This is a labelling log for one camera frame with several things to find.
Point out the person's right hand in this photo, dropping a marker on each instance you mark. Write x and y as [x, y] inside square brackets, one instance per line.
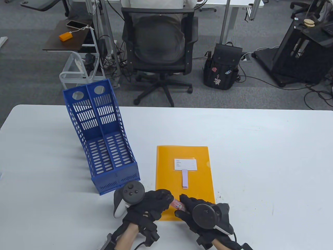
[186, 205]

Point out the person's left hand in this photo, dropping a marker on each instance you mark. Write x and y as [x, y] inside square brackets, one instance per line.
[153, 203]

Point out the pink glue stick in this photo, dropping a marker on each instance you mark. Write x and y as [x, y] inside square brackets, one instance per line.
[177, 205]

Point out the lavender sticky note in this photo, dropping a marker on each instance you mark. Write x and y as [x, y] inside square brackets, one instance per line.
[185, 178]

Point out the orange L-shaped folder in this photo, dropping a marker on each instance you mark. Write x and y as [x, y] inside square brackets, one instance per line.
[200, 182]

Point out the person's left forearm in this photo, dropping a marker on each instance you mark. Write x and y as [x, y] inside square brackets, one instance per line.
[127, 237]

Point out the person's right forearm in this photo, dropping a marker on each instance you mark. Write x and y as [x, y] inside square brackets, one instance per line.
[219, 244]

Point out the black and white hand controller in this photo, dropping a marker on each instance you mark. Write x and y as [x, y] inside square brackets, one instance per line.
[205, 216]
[132, 191]

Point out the white paper label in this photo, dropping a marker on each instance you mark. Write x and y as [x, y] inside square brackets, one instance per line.
[185, 164]

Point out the blue plastic file rack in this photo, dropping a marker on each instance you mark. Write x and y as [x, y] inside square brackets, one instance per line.
[114, 178]

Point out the black mesh office chair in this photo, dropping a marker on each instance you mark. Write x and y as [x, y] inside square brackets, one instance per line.
[161, 66]

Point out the black backpack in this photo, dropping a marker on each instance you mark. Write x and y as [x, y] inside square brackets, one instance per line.
[223, 65]

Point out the white rolling cart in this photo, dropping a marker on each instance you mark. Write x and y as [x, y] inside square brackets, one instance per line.
[72, 79]

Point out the black handheld device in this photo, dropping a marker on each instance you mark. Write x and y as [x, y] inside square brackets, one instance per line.
[89, 61]

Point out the floor power outlet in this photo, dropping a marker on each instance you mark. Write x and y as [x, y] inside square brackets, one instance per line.
[246, 57]

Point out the black equipment stand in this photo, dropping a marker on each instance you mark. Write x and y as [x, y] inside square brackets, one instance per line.
[294, 60]

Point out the brown side table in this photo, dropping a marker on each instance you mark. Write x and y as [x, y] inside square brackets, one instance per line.
[56, 41]

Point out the orange power bank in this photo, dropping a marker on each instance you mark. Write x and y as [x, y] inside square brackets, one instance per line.
[65, 36]

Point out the white desk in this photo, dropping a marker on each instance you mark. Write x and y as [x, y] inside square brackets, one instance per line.
[225, 20]

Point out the white smartphone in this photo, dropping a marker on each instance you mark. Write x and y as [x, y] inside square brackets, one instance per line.
[76, 24]

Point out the round wooden spool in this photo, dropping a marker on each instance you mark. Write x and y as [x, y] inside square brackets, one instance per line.
[309, 22]

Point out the white desk foot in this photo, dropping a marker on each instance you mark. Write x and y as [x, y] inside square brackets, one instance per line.
[2, 41]

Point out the dark grey chair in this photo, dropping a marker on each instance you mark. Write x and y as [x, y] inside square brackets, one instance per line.
[44, 5]

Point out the black swivel chair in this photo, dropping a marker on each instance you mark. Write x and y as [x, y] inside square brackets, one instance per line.
[301, 6]

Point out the black wrist camera unit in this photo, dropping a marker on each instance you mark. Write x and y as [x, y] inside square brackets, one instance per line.
[247, 247]
[108, 242]

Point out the grey metal desk frame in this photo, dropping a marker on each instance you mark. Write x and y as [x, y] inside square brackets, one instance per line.
[110, 39]

